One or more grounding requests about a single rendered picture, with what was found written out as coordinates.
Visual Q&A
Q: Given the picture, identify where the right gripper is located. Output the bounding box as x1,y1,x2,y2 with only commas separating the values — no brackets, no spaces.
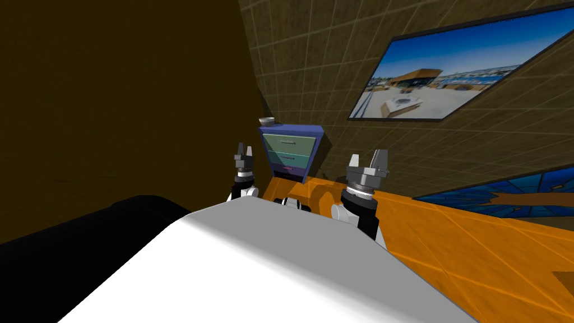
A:
345,149,390,189

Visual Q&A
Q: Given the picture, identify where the blue cabinet with green drawers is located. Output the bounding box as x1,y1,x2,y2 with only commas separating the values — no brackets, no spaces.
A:
258,116,325,185

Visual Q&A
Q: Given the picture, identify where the blue patterned rug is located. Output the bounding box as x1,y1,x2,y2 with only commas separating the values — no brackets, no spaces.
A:
411,166,574,220

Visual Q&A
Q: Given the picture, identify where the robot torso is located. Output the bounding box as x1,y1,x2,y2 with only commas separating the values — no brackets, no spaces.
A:
57,195,479,323

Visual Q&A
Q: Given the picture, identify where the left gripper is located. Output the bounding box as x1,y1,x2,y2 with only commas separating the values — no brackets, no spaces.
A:
233,143,254,174

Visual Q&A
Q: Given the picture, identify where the framed landscape wall picture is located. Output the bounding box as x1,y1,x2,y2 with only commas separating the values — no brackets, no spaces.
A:
347,2,574,123

